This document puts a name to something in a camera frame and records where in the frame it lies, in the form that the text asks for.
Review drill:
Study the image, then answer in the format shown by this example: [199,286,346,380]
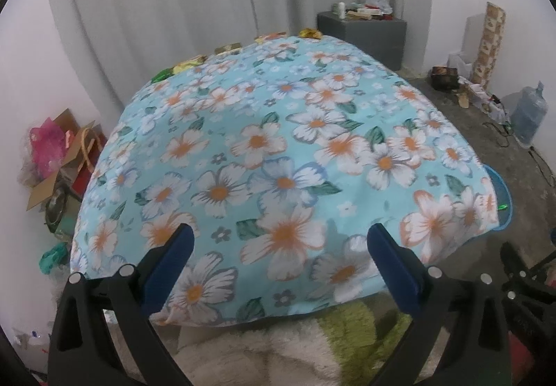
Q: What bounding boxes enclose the teal plastic bag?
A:
[40,242,71,274]

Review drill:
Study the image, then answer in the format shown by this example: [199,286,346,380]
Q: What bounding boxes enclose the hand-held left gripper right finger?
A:
[367,223,512,386]

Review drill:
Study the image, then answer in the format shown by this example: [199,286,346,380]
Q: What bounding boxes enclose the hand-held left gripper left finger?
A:
[48,222,196,386]

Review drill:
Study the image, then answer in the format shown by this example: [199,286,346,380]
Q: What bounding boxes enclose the round metal pot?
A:
[46,186,73,231]

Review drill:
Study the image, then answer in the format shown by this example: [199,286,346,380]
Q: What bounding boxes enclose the open cardboard box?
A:
[26,108,96,211]

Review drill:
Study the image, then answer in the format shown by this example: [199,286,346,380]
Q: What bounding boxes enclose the brown paper bag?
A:
[65,121,108,179]

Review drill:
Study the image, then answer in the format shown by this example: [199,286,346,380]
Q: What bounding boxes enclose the blue floral tablecloth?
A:
[69,35,500,328]

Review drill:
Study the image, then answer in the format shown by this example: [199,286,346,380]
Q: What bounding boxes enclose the checkered patterned roll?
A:
[471,1,507,92]

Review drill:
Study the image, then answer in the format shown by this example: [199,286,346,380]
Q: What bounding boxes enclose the teal box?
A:
[54,212,82,242]

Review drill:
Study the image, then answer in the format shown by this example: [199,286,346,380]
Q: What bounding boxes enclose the clutter of small boxes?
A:
[346,5,385,22]

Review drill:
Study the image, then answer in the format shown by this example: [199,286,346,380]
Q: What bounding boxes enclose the dark printed box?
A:
[430,65,460,92]

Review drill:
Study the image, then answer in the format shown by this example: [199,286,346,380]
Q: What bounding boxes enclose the white and green fluffy rug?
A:
[108,295,452,386]

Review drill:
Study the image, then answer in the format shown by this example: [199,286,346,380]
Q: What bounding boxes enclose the white plastic bag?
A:
[447,51,473,79]

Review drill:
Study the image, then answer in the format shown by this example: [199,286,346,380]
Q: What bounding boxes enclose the pink plastic bag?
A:
[30,117,71,179]

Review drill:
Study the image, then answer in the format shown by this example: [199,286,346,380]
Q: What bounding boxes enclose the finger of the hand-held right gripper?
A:
[499,242,556,328]

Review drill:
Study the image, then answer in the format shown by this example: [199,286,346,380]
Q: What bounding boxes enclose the yellow foil wrapper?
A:
[171,57,205,74]

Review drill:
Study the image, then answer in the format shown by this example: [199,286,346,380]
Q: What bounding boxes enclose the black power cable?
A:
[527,146,556,187]

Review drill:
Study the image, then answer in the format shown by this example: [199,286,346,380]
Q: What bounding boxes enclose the blue plastic basket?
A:
[482,164,514,233]

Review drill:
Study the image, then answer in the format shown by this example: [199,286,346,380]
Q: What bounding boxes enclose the blue water jug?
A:
[510,82,547,148]

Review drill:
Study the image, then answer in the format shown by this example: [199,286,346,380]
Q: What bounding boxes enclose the grey cabinet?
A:
[316,11,408,71]

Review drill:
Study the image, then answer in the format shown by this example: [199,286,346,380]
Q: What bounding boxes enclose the pile of papers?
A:
[456,82,512,122]

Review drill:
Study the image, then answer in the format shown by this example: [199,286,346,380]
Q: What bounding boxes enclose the white board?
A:
[464,14,485,66]

